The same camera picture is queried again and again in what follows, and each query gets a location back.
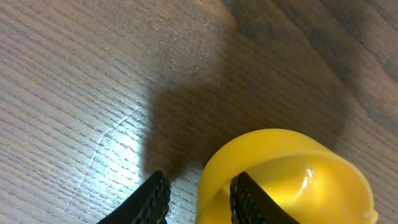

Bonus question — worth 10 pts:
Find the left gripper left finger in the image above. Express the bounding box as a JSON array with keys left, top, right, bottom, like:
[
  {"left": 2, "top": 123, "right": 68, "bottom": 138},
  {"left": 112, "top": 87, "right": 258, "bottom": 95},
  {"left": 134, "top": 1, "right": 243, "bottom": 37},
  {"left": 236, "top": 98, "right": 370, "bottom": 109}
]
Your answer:
[{"left": 98, "top": 170, "right": 171, "bottom": 224}]

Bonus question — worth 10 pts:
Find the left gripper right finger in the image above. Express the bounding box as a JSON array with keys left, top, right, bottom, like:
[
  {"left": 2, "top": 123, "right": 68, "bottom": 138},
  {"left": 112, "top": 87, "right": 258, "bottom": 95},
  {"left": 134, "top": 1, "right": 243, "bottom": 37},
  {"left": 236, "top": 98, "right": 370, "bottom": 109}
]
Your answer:
[{"left": 229, "top": 172, "right": 299, "bottom": 224}]

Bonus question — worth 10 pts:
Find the yellow measuring scoop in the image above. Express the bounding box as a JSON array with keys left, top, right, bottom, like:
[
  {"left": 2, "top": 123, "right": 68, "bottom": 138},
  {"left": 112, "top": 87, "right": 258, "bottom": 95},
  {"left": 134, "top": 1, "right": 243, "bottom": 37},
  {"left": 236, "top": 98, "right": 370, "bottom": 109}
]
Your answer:
[{"left": 195, "top": 129, "right": 379, "bottom": 224}]

